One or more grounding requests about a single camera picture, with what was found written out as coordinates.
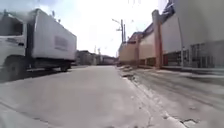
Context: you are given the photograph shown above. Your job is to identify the distant low buildings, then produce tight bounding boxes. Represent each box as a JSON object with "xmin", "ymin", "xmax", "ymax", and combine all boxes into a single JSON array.
[{"xmin": 75, "ymin": 49, "xmax": 119, "ymax": 67}]

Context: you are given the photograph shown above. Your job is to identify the utility pole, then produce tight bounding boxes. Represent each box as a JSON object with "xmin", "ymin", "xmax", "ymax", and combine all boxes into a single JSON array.
[{"xmin": 111, "ymin": 18, "xmax": 128, "ymax": 45}]

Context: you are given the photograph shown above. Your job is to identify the grey concrete road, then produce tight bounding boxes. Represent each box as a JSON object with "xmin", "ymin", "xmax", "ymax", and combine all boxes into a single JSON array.
[{"xmin": 0, "ymin": 65, "xmax": 224, "ymax": 128}]

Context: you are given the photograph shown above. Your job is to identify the white box truck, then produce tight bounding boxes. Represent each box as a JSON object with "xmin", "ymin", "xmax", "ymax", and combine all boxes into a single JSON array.
[{"xmin": 0, "ymin": 8, "xmax": 78, "ymax": 80}]

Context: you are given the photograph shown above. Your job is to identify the pale building with railing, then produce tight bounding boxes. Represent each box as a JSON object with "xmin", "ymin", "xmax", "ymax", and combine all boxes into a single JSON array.
[{"xmin": 161, "ymin": 0, "xmax": 224, "ymax": 71}]

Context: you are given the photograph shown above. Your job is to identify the tan wall with red pillars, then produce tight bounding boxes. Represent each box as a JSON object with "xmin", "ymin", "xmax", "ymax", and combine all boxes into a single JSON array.
[{"xmin": 117, "ymin": 9, "xmax": 183, "ymax": 70}]

